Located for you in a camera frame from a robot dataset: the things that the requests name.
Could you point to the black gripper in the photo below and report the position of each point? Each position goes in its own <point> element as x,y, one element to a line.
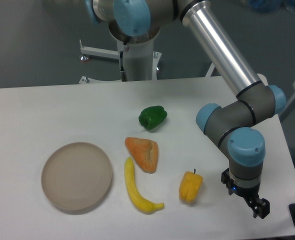
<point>249,191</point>

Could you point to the yellow bell pepper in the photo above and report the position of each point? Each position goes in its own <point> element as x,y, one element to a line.
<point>189,186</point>

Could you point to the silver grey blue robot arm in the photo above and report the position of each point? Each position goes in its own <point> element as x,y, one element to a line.
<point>135,23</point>

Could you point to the long yellow chili pepper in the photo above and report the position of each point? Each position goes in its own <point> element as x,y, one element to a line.
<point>142,204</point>

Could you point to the orange bell pepper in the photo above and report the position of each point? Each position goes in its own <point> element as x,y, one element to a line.
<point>144,151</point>

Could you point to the green bell pepper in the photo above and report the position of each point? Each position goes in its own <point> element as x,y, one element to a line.
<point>152,116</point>

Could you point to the beige round plate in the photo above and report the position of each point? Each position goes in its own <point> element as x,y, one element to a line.
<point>77,177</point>

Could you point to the blue plastic bag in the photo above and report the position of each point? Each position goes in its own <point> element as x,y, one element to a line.
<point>270,6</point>

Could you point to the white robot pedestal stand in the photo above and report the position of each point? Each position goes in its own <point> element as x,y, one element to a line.
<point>169,52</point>

